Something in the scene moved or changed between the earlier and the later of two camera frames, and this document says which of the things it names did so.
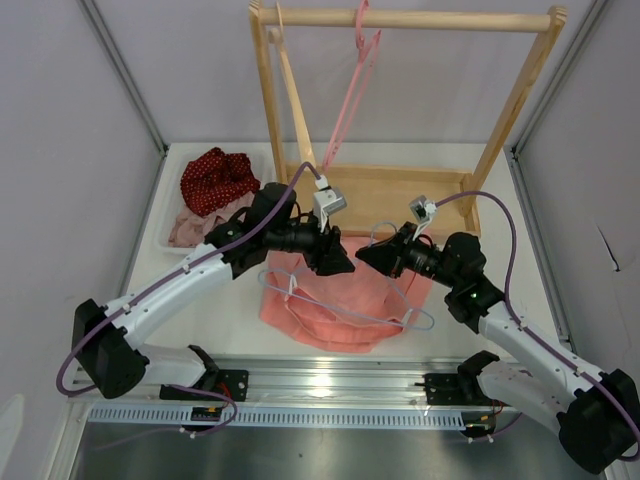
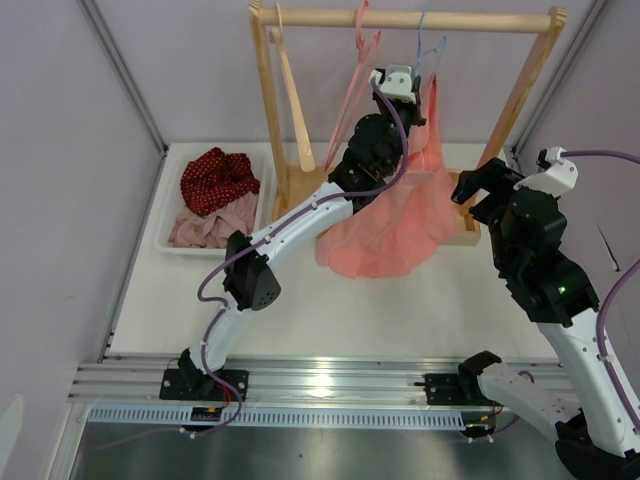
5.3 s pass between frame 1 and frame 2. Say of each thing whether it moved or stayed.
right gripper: moved
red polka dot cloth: stayed
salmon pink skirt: moved
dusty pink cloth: stayed
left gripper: moved
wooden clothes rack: stayed
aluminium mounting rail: stayed
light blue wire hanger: moved
